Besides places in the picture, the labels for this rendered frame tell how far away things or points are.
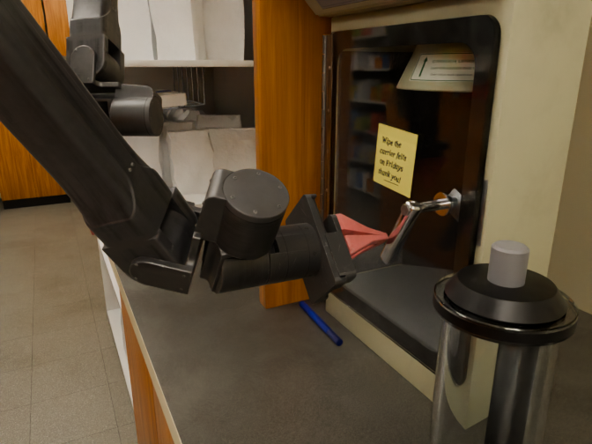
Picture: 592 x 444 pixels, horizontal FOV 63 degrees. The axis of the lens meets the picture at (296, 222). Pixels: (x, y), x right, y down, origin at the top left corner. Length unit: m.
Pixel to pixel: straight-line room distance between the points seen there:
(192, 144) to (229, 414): 1.18
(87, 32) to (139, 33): 0.95
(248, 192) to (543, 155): 0.32
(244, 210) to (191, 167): 1.30
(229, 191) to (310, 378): 0.36
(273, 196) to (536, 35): 0.29
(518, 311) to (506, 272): 0.03
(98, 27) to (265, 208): 0.48
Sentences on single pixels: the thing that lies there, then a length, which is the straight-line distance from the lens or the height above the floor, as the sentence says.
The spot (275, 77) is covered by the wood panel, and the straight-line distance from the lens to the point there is 0.77.
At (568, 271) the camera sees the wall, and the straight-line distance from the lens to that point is 1.03.
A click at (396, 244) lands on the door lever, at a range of 0.55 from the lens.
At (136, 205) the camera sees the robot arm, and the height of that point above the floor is 1.24.
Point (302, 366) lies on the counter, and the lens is 0.72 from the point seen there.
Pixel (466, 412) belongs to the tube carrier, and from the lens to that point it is 0.44.
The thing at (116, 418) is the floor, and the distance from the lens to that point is 2.22.
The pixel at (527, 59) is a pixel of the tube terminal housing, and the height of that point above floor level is 1.35.
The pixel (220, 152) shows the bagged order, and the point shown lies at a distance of 1.74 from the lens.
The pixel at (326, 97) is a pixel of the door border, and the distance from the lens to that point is 0.75.
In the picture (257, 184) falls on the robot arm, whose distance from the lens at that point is 0.42.
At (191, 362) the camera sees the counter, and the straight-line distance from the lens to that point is 0.74.
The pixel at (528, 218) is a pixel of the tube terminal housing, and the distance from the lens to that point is 0.58.
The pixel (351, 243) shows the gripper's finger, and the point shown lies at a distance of 0.50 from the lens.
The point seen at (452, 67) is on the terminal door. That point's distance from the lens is 0.54.
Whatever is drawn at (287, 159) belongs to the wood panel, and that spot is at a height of 1.20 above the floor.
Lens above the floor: 1.34
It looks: 18 degrees down
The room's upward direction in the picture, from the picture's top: straight up
